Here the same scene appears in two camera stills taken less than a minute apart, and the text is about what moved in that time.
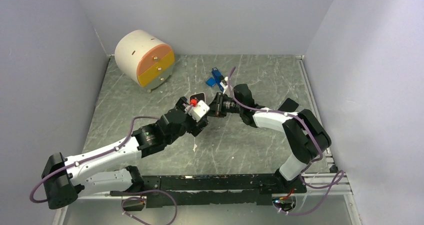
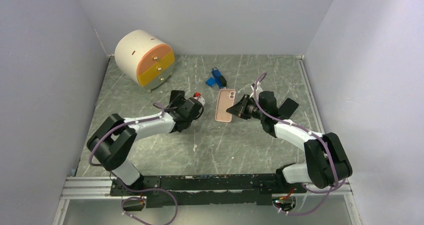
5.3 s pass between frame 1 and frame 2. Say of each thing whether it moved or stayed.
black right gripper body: moved
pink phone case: moved
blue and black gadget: stayed
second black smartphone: stayed
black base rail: stayed
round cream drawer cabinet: stayed
